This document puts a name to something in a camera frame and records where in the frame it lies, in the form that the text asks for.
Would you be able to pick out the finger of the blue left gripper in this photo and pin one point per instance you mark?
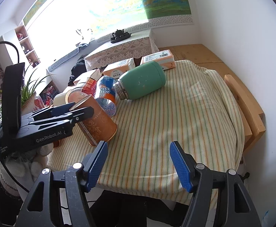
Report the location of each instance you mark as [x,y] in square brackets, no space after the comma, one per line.
[48,112]
[73,116]

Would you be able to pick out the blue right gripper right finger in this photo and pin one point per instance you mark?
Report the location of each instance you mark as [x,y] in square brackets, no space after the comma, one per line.
[185,166]

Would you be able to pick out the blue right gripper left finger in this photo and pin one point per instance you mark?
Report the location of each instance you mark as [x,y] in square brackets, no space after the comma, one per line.
[93,164]

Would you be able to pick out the orange patterned paper cup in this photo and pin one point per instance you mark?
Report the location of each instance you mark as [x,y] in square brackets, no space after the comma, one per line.
[56,143]
[98,127]

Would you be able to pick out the white paper cup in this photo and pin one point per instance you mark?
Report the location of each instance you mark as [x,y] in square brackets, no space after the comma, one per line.
[59,99]

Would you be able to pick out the white gloved left hand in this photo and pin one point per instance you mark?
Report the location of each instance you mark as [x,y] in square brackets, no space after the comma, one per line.
[18,172]

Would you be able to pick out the orange tissue pack left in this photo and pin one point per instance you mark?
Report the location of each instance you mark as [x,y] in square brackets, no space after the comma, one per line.
[94,74]

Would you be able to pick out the black clothing pile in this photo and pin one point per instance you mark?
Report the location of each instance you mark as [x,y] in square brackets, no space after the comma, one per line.
[78,69]

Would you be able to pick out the striped yellow tablecloth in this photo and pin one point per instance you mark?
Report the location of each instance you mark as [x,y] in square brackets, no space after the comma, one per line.
[195,108]

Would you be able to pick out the orange tissue pack middle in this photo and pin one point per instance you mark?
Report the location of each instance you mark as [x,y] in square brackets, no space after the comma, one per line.
[115,70]

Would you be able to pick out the blue cloth on windowsill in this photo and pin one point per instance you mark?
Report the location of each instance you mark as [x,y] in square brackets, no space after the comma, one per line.
[82,46]

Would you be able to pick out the green steel thermos bottle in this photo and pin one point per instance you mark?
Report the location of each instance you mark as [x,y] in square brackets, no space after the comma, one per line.
[140,81]

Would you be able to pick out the black teapot on tray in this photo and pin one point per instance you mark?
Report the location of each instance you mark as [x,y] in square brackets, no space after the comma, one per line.
[119,35]

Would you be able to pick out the white lace covered side table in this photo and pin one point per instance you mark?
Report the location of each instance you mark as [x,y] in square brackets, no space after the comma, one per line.
[138,45]

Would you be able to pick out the green landscape painting blind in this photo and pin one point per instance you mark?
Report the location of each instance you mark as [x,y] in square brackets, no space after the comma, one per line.
[162,0]

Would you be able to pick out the white wall shelf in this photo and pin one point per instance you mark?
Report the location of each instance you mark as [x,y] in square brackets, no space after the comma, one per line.
[20,38]

